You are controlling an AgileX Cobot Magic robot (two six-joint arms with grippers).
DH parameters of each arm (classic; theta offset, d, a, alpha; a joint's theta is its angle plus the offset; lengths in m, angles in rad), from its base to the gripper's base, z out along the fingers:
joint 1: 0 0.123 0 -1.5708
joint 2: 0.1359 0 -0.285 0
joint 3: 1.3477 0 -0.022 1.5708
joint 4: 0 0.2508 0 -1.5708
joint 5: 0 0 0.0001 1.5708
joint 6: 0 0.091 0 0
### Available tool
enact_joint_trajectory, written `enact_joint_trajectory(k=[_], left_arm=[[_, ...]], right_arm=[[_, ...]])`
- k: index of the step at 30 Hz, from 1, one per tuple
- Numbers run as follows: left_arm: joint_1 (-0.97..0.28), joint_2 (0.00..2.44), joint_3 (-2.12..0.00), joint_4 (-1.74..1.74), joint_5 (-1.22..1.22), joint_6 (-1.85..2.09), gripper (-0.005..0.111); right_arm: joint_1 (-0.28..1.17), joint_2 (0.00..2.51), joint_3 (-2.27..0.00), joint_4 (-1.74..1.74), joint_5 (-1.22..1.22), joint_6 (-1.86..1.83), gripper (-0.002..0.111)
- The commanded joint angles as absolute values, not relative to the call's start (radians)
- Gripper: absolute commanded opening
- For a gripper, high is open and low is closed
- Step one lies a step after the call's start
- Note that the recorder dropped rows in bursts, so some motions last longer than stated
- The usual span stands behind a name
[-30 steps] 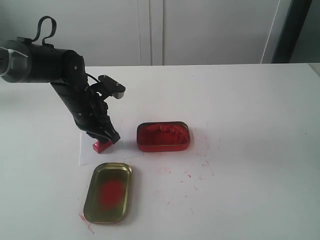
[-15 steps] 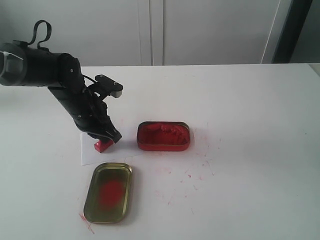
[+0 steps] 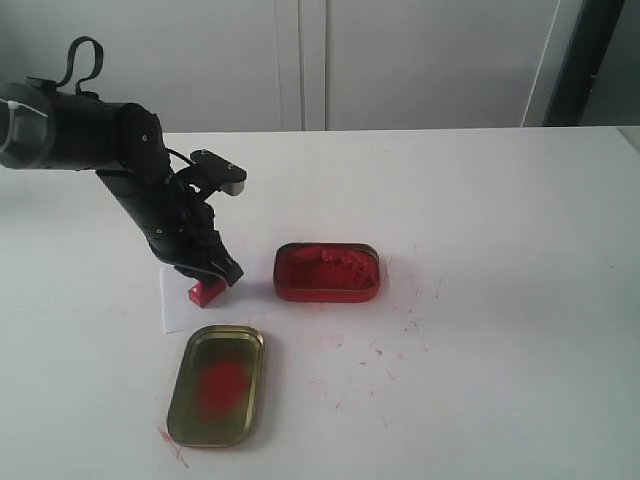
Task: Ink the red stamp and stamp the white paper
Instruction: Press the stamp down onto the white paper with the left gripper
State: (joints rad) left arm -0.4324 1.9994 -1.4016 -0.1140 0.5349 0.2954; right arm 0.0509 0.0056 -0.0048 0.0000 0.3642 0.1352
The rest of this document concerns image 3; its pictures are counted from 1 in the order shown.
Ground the white paper sheet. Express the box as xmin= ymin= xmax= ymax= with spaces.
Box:
xmin=160 ymin=266 xmax=286 ymax=333

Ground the dark door frame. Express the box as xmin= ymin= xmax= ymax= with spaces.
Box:
xmin=543 ymin=0 xmax=639 ymax=127

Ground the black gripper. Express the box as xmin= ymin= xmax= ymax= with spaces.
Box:
xmin=97 ymin=170 xmax=244 ymax=286

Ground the black cable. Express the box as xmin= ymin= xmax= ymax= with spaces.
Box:
xmin=54 ymin=35 xmax=107 ymax=96

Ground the gold metal tin lid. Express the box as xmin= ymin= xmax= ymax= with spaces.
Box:
xmin=166 ymin=325 xmax=265 ymax=448

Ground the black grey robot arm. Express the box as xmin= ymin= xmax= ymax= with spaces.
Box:
xmin=1 ymin=81 xmax=247 ymax=286

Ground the red ink pad tin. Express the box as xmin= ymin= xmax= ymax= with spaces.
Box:
xmin=273 ymin=242 xmax=381 ymax=303

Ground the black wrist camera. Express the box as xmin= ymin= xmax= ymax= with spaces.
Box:
xmin=175 ymin=149 xmax=247 ymax=201

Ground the red plastic stamp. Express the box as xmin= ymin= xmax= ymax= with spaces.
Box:
xmin=188 ymin=280 xmax=227 ymax=308

